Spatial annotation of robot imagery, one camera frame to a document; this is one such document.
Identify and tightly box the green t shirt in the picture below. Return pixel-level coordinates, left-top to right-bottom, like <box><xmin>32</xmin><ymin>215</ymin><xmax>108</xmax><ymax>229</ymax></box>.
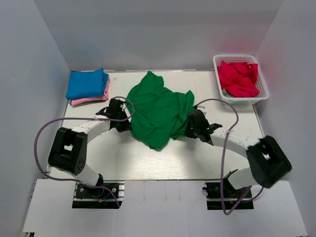
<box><xmin>127</xmin><ymin>71</ymin><xmax>195</xmax><ymax>150</ymax></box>

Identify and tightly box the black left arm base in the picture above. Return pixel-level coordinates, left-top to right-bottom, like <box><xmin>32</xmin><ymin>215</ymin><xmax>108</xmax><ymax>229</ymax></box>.
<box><xmin>72</xmin><ymin>181</ymin><xmax>125</xmax><ymax>209</ymax></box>

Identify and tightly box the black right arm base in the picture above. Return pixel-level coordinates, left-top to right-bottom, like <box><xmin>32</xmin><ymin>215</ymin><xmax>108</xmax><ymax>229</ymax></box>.
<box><xmin>202</xmin><ymin>182</ymin><xmax>254</xmax><ymax>212</ymax></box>

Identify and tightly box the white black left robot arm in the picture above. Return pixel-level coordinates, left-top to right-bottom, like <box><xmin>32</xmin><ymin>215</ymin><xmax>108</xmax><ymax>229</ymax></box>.
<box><xmin>48</xmin><ymin>96</ymin><xmax>131</xmax><ymax>197</ymax></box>

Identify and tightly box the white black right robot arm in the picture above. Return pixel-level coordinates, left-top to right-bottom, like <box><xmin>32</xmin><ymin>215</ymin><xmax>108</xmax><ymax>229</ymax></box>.
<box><xmin>186</xmin><ymin>109</ymin><xmax>292</xmax><ymax>197</ymax></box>

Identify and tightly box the folded blue t shirt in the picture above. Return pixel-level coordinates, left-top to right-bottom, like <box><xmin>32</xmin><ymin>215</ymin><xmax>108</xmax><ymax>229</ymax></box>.
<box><xmin>66</xmin><ymin>68</ymin><xmax>109</xmax><ymax>100</ymax></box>

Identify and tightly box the folded pink t shirt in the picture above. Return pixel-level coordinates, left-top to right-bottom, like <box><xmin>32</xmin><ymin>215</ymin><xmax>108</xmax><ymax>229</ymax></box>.
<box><xmin>70</xmin><ymin>77</ymin><xmax>111</xmax><ymax>106</ymax></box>

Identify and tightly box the white plastic basket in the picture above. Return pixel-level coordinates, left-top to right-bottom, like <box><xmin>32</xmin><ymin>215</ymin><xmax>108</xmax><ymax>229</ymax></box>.
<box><xmin>213</xmin><ymin>54</ymin><xmax>269</xmax><ymax>105</ymax></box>

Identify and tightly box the crumpled red t shirt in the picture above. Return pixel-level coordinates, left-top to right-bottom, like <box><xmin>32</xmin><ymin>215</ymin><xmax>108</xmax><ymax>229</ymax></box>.
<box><xmin>217</xmin><ymin>61</ymin><xmax>259</xmax><ymax>98</ymax></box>

